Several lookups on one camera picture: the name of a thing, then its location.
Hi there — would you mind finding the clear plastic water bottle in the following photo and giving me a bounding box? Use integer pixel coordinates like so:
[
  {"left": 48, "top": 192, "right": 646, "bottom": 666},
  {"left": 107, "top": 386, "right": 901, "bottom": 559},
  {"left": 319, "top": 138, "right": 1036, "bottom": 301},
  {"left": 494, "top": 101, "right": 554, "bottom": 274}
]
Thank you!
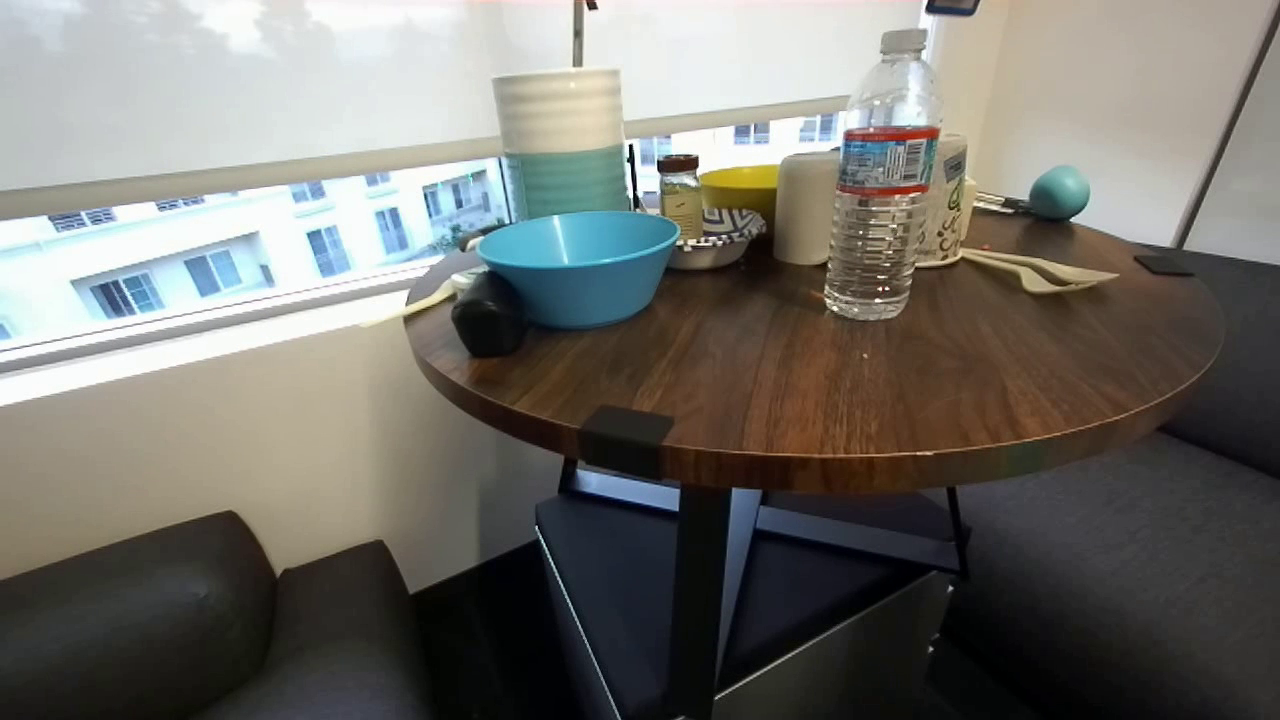
[{"left": 818, "top": 25, "right": 943, "bottom": 324}]

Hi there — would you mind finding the white window sill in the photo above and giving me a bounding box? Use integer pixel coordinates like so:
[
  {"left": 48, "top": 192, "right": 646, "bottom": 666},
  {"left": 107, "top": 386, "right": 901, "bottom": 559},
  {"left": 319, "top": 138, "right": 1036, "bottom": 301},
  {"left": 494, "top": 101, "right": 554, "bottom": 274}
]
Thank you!
[{"left": 0, "top": 262, "right": 450, "bottom": 413}]

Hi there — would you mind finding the black table edge pad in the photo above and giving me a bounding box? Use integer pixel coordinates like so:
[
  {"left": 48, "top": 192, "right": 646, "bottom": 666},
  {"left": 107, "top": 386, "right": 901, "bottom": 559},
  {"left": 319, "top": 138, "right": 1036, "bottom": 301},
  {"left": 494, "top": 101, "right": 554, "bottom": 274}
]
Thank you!
[{"left": 575, "top": 400, "right": 676, "bottom": 480}]

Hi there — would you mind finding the thin blind pull wand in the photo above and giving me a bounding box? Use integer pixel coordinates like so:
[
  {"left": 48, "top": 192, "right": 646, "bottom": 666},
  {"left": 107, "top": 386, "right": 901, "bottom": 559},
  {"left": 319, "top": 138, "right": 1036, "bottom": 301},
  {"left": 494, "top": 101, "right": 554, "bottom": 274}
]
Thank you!
[{"left": 568, "top": 0, "right": 599, "bottom": 70}]

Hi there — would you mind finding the white and teal canister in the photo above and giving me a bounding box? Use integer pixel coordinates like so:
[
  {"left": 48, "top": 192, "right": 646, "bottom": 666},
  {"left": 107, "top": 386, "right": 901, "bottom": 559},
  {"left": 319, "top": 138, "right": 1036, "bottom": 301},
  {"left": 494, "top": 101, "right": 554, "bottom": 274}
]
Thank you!
[{"left": 490, "top": 63, "right": 630, "bottom": 222}]

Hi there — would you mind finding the white roller blind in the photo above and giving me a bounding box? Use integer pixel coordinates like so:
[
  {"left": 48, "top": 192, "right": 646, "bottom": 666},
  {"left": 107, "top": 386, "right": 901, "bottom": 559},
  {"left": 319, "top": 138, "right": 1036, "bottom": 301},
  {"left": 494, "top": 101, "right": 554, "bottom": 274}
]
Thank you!
[{"left": 0, "top": 0, "right": 935, "bottom": 222}]

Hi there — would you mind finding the small jar with dark lid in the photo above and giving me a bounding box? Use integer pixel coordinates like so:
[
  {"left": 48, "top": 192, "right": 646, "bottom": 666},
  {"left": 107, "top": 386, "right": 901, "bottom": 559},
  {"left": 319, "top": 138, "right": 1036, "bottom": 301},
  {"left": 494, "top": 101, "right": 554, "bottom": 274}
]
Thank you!
[{"left": 650, "top": 146, "right": 708, "bottom": 242}]

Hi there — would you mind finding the black and white patterned bowl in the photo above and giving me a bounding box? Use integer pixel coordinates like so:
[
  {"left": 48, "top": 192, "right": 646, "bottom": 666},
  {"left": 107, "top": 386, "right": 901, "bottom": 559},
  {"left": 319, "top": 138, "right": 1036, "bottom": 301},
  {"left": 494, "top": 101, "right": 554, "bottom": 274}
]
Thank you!
[{"left": 663, "top": 198, "right": 772, "bottom": 274}]

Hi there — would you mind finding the blue plastic bowl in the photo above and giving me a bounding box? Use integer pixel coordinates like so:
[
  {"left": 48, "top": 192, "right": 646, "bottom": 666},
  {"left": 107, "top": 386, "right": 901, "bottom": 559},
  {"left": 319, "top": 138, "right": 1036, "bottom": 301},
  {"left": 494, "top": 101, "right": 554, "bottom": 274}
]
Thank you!
[{"left": 476, "top": 209, "right": 684, "bottom": 332}]

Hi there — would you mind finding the plain white cylinder cup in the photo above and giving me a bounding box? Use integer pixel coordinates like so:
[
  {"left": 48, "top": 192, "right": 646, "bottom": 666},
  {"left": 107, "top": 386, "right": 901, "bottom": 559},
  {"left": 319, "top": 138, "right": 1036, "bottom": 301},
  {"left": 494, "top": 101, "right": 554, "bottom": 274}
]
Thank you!
[{"left": 772, "top": 146, "right": 847, "bottom": 266}]

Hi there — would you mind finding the black leather armchair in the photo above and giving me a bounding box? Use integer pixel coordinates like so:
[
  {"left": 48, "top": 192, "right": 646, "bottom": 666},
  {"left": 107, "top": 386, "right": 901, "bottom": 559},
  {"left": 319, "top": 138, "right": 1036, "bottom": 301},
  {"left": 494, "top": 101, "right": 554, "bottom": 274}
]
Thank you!
[{"left": 0, "top": 507, "right": 431, "bottom": 720}]

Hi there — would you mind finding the teal ball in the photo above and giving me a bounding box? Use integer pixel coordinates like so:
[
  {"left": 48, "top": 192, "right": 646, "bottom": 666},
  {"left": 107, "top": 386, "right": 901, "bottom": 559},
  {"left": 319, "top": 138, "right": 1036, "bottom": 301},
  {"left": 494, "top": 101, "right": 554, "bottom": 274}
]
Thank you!
[{"left": 995, "top": 161, "right": 1094, "bottom": 229}]

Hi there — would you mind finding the wooden spoon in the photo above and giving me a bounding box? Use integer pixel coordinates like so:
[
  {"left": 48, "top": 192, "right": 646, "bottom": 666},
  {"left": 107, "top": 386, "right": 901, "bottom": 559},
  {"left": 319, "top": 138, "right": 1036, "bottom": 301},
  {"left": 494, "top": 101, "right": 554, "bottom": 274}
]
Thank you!
[{"left": 957, "top": 242, "right": 1073, "bottom": 286}]

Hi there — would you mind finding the yellow bowl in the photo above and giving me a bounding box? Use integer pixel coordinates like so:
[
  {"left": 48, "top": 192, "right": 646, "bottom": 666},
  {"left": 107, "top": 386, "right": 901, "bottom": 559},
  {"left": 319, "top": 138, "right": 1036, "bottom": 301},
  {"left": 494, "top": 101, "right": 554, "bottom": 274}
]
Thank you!
[{"left": 697, "top": 161, "right": 784, "bottom": 232}]

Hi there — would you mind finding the grey fabric sofa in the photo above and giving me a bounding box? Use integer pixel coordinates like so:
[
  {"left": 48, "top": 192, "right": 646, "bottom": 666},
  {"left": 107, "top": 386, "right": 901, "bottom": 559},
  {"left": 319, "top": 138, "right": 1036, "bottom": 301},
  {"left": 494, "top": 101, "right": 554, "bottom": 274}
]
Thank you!
[{"left": 930, "top": 242, "right": 1280, "bottom": 720}]

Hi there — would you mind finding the wooden fork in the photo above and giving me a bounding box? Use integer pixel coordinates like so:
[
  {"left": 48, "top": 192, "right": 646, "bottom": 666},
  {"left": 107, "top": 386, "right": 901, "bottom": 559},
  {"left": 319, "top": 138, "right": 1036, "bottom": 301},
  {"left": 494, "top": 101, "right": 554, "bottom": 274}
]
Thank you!
[{"left": 993, "top": 252, "right": 1125, "bottom": 301}]

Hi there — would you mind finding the white patterned label cup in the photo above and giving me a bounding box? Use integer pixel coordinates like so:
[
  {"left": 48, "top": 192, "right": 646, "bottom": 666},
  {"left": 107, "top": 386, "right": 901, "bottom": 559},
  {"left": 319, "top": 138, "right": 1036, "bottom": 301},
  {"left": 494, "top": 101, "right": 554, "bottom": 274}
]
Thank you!
[{"left": 914, "top": 128, "right": 977, "bottom": 271}]

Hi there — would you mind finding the black metal table base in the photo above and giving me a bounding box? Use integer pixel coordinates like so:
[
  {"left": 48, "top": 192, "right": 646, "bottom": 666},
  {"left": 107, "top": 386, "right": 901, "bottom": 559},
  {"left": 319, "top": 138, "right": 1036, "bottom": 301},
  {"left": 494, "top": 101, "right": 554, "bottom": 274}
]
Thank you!
[{"left": 554, "top": 456, "right": 972, "bottom": 720}]

